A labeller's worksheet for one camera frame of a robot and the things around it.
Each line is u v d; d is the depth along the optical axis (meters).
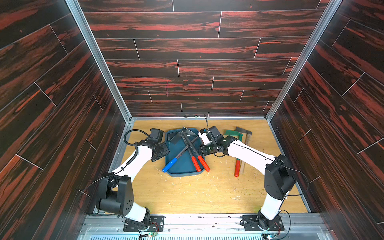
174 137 0.99
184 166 0.98
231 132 1.10
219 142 0.67
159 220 0.75
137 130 0.82
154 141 0.69
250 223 0.73
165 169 0.84
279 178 0.48
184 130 1.02
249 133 1.08
